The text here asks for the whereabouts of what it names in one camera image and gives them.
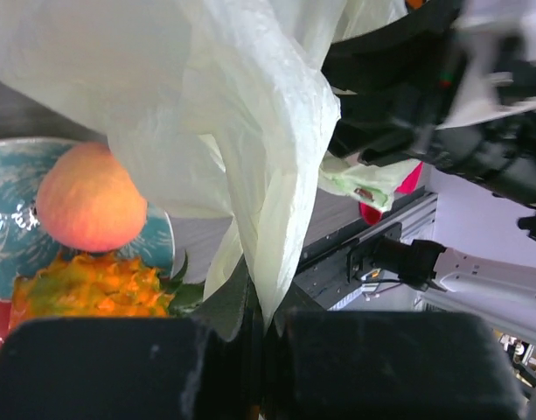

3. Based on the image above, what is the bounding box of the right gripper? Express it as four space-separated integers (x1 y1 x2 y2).
322 1 536 206

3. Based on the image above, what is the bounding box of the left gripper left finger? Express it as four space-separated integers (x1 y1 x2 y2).
191 256 264 341

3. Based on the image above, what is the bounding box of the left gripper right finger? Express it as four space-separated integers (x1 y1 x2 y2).
269 282 324 337

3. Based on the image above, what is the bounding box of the fake pineapple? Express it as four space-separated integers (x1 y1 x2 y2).
9 253 204 331

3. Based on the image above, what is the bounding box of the fake peach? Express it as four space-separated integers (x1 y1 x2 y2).
35 142 148 252

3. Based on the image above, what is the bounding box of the pale green plastic bag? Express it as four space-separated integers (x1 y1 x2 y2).
0 0 412 321

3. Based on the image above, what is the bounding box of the red cloth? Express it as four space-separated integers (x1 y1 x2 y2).
359 163 423 226

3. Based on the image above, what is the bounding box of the red and teal plate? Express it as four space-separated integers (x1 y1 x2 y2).
0 137 175 347

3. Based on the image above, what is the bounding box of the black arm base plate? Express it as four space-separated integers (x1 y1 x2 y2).
294 188 438 311

